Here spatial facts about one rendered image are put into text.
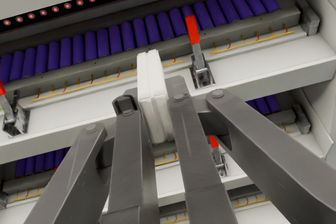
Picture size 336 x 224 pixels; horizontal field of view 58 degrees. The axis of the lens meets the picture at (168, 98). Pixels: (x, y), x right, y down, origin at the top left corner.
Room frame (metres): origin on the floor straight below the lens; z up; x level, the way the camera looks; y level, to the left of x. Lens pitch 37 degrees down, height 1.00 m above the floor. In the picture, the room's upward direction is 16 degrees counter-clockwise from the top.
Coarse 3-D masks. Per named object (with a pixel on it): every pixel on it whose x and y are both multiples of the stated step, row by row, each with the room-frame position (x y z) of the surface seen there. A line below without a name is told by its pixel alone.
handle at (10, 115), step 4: (0, 80) 0.37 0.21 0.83; (0, 84) 0.36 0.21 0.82; (0, 88) 0.36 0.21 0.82; (0, 92) 0.36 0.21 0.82; (4, 92) 0.36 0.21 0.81; (0, 96) 0.36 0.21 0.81; (4, 96) 0.36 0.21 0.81; (0, 100) 0.36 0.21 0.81; (4, 100) 0.36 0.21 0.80; (0, 104) 0.36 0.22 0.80; (4, 104) 0.35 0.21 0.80; (8, 104) 0.35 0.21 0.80; (4, 108) 0.35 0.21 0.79; (8, 108) 0.35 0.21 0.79; (4, 112) 0.35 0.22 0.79; (8, 112) 0.35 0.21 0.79; (12, 112) 0.35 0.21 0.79; (8, 116) 0.35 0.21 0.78; (12, 116) 0.35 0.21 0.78
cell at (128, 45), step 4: (124, 24) 0.47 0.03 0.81; (128, 24) 0.47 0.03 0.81; (124, 28) 0.46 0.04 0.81; (128, 28) 0.46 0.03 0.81; (124, 32) 0.45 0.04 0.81; (128, 32) 0.45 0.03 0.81; (132, 32) 0.45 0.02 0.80; (124, 36) 0.44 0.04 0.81; (128, 36) 0.44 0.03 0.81; (132, 36) 0.44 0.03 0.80; (124, 40) 0.43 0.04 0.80; (128, 40) 0.43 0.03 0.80; (132, 40) 0.43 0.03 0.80; (124, 44) 0.43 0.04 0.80; (128, 44) 0.42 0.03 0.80; (132, 44) 0.42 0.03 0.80; (124, 48) 0.42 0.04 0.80; (128, 48) 0.42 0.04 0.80; (132, 48) 0.42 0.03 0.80
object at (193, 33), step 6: (186, 18) 0.36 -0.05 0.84; (192, 18) 0.35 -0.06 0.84; (186, 24) 0.35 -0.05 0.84; (192, 24) 0.35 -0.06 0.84; (192, 30) 0.35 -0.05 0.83; (192, 36) 0.35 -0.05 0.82; (198, 36) 0.35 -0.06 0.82; (192, 42) 0.35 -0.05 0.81; (198, 42) 0.35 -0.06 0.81; (192, 48) 0.35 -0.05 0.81; (198, 48) 0.34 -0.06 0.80; (198, 54) 0.34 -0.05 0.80; (198, 60) 0.34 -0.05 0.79; (198, 66) 0.34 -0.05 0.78; (204, 66) 0.34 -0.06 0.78
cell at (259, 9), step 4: (248, 0) 0.44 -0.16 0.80; (252, 0) 0.44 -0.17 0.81; (256, 0) 0.43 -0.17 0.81; (248, 4) 0.44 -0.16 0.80; (252, 4) 0.43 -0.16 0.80; (256, 4) 0.42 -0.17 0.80; (260, 4) 0.42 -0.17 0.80; (252, 8) 0.42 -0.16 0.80; (256, 8) 0.42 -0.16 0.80; (260, 8) 0.41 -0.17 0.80; (264, 8) 0.41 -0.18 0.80; (252, 12) 0.43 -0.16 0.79; (256, 12) 0.41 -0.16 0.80; (260, 12) 0.41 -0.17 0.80; (264, 12) 0.41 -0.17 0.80
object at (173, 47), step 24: (240, 24) 0.39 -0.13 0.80; (264, 24) 0.38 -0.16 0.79; (288, 24) 0.38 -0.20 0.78; (144, 48) 0.40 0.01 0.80; (168, 48) 0.39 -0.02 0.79; (216, 48) 0.37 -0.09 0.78; (48, 72) 0.41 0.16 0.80; (72, 72) 0.39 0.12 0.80; (96, 72) 0.39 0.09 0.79; (24, 96) 0.40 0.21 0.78; (48, 96) 0.38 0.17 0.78
